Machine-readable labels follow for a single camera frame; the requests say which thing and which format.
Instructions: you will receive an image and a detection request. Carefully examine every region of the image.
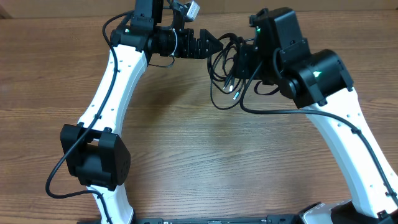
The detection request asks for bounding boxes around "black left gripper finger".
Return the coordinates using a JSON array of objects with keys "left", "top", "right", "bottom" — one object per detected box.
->
[
  {"left": 193, "top": 48, "right": 218, "bottom": 59},
  {"left": 199, "top": 29, "right": 223, "bottom": 54}
]

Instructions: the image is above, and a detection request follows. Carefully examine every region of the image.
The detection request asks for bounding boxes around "black micro USB cable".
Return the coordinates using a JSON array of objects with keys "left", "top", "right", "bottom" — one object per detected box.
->
[{"left": 214, "top": 34, "right": 257, "bottom": 101}]

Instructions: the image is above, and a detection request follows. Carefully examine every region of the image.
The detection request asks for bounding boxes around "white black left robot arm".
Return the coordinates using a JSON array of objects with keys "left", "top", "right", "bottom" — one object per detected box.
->
[{"left": 60, "top": 1, "right": 222, "bottom": 223}]

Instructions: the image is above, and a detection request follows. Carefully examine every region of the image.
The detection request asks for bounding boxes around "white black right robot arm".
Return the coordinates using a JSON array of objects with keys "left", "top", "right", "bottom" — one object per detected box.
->
[{"left": 237, "top": 7, "right": 397, "bottom": 223}]

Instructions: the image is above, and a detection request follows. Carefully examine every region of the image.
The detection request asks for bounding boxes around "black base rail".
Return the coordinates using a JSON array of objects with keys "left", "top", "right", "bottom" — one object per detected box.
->
[{"left": 77, "top": 213, "right": 299, "bottom": 224}]

